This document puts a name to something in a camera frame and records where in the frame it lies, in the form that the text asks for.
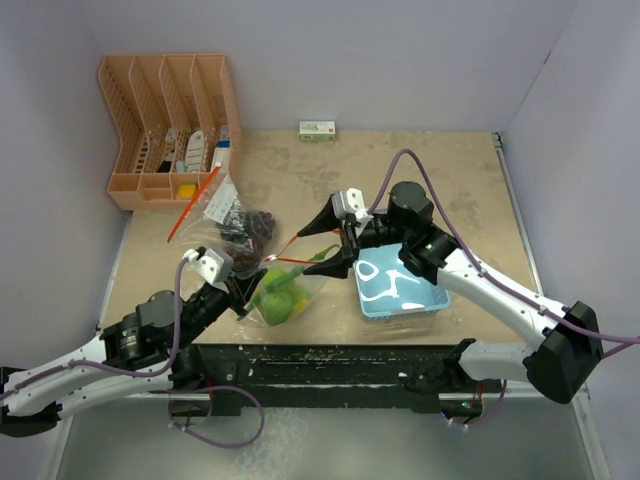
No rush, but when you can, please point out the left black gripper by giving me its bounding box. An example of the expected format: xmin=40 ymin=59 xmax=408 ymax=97
xmin=175 ymin=264 xmax=267 ymax=348

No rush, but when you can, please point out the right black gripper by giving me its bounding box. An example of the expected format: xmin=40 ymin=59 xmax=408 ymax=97
xmin=297 ymin=195 xmax=410 ymax=279

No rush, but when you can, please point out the green bumpy fruit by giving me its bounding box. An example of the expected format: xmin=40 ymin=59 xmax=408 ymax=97
xmin=261 ymin=292 xmax=294 ymax=326

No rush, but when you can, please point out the green chili pepper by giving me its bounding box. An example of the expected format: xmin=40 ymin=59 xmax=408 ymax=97
xmin=237 ymin=244 xmax=338 ymax=327

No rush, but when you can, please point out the red grape bunch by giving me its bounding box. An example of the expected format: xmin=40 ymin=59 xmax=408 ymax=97
xmin=215 ymin=208 xmax=276 ymax=271

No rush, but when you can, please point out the yellow banana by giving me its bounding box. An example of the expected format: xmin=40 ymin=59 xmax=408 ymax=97
xmin=293 ymin=296 xmax=311 ymax=315

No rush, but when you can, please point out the clear orange-zip bag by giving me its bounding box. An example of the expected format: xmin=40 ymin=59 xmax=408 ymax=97
xmin=167 ymin=163 xmax=277 ymax=271

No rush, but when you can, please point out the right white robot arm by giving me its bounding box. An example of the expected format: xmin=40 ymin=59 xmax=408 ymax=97
xmin=297 ymin=181 xmax=603 ymax=404

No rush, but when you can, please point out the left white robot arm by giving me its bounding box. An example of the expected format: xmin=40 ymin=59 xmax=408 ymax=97
xmin=1 ymin=270 xmax=265 ymax=438

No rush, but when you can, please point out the light blue plastic basket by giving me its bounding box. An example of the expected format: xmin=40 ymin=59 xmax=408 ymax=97
xmin=353 ymin=242 xmax=451 ymax=322

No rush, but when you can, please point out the yellow block in organizer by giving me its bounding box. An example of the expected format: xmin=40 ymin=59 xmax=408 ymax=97
xmin=178 ymin=184 xmax=198 ymax=199

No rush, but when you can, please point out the small white green box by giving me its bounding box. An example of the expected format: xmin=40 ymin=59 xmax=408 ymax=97
xmin=299 ymin=121 xmax=336 ymax=142

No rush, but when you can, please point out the blue white box in organizer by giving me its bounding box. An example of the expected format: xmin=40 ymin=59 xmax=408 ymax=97
xmin=210 ymin=125 xmax=231 ymax=172

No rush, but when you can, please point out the white tube in organizer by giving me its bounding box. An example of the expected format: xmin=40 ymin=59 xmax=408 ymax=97
xmin=184 ymin=130 xmax=205 ymax=173

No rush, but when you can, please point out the orange desk file organizer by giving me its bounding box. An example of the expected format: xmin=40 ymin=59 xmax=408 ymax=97
xmin=98 ymin=53 xmax=243 ymax=211

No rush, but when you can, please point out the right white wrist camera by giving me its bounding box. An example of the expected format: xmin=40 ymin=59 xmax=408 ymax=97
xmin=331 ymin=188 xmax=373 ymax=226

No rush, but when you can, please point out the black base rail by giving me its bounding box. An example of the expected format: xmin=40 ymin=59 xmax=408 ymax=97
xmin=170 ymin=344 xmax=501 ymax=416

